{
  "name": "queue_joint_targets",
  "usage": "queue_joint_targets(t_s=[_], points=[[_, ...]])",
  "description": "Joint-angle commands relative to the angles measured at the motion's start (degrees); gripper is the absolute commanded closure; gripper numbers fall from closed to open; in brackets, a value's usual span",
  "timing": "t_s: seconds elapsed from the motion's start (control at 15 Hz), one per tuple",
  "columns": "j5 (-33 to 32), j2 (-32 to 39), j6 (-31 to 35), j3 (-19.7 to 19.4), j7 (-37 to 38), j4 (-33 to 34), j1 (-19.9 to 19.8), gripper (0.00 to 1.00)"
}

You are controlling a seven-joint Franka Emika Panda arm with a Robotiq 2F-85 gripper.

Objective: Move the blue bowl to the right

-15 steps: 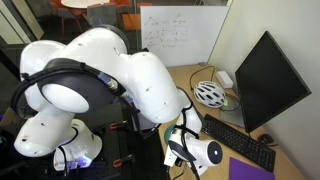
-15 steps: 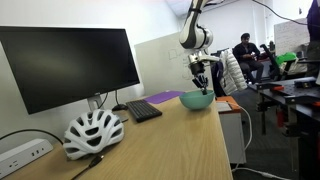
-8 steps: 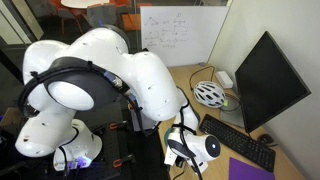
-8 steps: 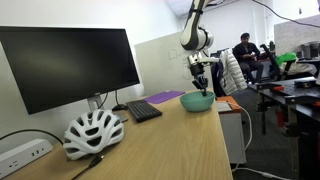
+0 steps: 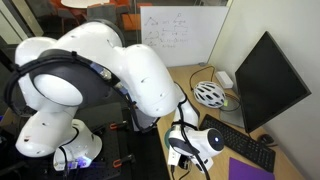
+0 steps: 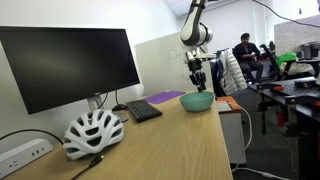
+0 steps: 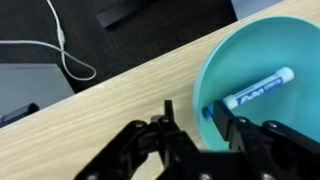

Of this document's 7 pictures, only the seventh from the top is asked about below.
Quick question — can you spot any gray filing cabinet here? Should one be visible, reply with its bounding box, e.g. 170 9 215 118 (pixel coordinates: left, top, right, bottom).
0 63 75 116

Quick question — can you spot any teal bowl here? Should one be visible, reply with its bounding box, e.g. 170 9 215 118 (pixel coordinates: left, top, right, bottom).
193 15 320 151

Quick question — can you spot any black object beside cabinet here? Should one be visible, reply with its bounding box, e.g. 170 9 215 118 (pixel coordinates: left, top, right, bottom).
0 102 41 128

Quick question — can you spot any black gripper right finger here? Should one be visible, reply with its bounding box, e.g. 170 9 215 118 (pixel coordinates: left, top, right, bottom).
212 100 320 180

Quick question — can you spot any white cable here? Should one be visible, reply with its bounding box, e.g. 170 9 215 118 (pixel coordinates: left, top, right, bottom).
0 0 98 82

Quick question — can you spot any blue white marker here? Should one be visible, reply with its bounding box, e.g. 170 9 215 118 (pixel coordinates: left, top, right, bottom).
202 66 296 118

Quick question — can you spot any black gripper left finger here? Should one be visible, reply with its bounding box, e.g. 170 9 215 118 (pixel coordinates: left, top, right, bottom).
73 99 202 180

